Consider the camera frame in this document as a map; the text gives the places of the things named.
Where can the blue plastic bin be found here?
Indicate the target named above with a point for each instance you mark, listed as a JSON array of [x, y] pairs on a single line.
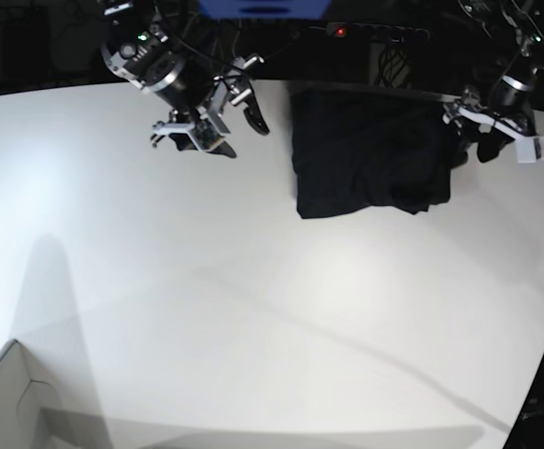
[[265, 9]]

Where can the black power strip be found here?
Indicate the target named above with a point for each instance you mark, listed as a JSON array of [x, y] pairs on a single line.
[[375, 32]]

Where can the black t-shirt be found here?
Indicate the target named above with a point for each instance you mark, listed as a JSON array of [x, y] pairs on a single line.
[[352, 151]]

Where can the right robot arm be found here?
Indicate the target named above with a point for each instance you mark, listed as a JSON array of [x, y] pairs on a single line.
[[164, 49]]

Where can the white cardboard box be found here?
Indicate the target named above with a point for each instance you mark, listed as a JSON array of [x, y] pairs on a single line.
[[22, 424]]

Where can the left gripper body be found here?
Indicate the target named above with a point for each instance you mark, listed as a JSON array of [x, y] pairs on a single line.
[[519, 125]]

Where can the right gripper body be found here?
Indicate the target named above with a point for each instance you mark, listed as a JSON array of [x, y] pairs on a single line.
[[203, 123]]

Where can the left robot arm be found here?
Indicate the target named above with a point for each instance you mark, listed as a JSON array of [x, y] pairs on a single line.
[[510, 23]]

